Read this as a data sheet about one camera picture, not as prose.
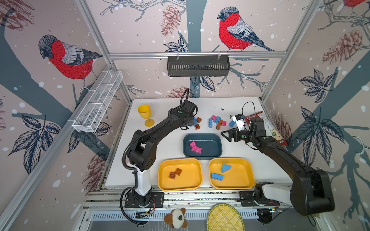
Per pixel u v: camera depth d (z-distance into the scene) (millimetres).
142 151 488
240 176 819
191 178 812
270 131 976
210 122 1037
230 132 743
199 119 1065
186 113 690
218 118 1086
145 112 931
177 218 661
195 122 1051
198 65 1037
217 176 801
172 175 799
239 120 756
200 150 898
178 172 814
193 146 898
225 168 836
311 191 403
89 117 711
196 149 899
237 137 742
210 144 946
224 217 684
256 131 661
